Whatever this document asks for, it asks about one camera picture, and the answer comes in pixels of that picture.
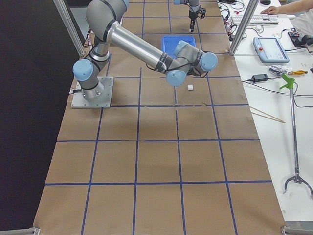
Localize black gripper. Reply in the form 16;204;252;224
189;9;206;32

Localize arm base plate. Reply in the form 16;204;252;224
71;76;114;108

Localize yellow tool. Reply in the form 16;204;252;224
288;70;308;76

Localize green handled reach grabber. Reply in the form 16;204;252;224
280;74;313;198

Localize white keyboard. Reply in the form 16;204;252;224
231;14;279;25

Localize person hand on keyboard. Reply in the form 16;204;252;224
260;6;280;15

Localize aluminium frame post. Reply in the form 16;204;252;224
229;0;259;56

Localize white block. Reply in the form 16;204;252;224
187;84;194;91

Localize blue plastic tray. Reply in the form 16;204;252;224
161;35;196;58

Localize wooden chopsticks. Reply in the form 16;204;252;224
249;106;285;123

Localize black power adapter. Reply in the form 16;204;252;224
251;74;268;83

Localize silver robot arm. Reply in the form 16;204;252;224
173;0;206;32
73;0;218;101

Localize teach pendant tablet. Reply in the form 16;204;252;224
253;37;290;63

